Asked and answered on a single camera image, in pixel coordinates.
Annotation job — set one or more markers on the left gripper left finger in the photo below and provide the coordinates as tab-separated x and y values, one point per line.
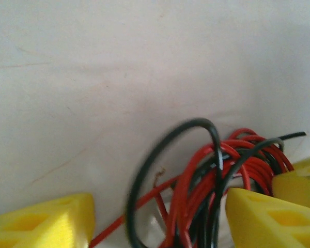
41	227

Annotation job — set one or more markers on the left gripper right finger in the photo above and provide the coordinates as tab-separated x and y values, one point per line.
273	224

